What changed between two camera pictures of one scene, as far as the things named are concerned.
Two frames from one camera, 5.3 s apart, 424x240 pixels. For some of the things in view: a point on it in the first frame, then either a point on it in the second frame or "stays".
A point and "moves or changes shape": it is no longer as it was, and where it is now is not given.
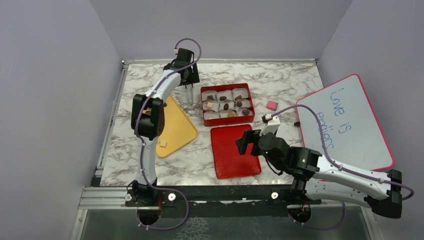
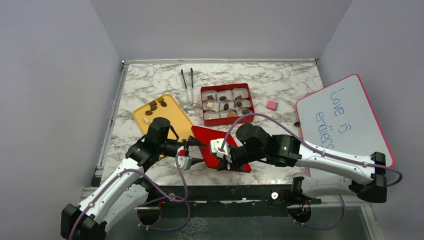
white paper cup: [227, 93] stays
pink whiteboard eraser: [272, 105] stays
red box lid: [229, 163] moves or changes shape
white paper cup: [211, 104] stays
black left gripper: [192, 77] → [192, 141]
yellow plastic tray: [179, 131] stays
